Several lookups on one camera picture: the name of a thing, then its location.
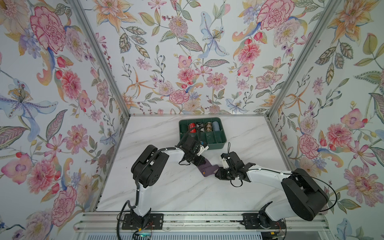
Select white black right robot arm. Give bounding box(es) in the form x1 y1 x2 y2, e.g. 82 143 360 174
215 152 329 223

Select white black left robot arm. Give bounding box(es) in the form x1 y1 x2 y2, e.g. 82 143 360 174
130 137 209 217

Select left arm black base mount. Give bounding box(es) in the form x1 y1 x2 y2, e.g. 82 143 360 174
122 212 164 230

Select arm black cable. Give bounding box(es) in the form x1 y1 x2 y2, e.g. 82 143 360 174
226 142 338 240
116 125 201 240

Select brown argyle rolled sock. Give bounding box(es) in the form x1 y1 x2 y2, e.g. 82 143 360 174
205 122 213 132

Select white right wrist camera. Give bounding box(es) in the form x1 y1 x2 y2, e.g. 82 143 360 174
221 158 230 169

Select red patterned rolled sock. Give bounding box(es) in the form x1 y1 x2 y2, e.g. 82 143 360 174
188 123 197 133

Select grey argyle rolled sock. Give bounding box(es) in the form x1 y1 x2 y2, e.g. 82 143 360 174
196 122 205 133

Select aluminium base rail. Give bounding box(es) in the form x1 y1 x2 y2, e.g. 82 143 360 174
74 211 329 233

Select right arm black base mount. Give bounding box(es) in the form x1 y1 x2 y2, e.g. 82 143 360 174
241 213 286 230

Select blue rolled sock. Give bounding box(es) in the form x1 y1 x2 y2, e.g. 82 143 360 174
212 121 221 132

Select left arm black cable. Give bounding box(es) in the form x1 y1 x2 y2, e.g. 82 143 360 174
116 125 201 240

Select aluminium corner post left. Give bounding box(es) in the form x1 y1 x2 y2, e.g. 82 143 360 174
69 0 131 120

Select aluminium corner post right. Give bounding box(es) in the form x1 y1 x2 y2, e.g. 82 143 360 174
266 0 343 118

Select aluminium corner post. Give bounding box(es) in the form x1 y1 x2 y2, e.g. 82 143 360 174
266 0 343 118
69 0 131 120

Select purple sock with beige toe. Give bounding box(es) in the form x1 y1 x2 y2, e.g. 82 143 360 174
197 159 219 177

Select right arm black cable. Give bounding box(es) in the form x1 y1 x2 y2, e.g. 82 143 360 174
226 142 338 240

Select green plastic organizer bin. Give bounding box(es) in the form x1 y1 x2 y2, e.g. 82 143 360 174
179 118 227 150

